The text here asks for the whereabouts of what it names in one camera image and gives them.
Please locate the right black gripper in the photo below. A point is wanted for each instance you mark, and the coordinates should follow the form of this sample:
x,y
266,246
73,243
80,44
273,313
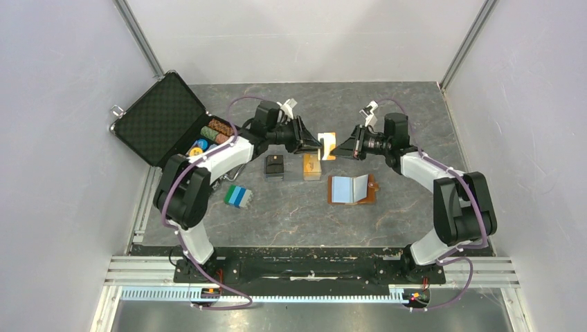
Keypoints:
x,y
353,147

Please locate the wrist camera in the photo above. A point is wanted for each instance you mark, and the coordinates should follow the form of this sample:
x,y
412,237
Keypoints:
x,y
287,108
367,113

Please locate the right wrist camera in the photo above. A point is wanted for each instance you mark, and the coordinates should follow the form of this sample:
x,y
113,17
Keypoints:
x,y
367,113

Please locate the clear box with dark cards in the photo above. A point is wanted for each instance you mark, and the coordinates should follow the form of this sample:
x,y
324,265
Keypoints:
x,y
274,167

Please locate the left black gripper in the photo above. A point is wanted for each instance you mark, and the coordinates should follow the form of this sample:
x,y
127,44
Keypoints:
x,y
303,140

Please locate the white slotted cable duct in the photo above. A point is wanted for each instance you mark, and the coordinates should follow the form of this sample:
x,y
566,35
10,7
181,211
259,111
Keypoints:
x,y
195,294

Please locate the black aluminium poker chip case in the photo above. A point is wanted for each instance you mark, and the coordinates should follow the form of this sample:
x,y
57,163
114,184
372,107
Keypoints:
x,y
167,119

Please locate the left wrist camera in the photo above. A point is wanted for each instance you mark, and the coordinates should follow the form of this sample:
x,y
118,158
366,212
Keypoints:
x,y
287,108

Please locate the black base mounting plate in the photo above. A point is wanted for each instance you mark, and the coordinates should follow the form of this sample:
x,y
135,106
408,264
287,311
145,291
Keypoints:
x,y
242,265

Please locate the brown leather card holder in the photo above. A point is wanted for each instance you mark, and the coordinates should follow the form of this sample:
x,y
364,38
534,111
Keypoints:
x,y
352,190

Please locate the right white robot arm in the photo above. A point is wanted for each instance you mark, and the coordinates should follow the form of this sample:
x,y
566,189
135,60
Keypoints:
x,y
463,212

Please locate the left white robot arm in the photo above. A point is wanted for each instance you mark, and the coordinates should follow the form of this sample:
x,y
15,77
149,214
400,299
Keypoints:
x,y
186,183

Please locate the orange credit card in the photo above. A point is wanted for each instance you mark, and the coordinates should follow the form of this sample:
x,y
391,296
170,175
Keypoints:
x,y
328,141

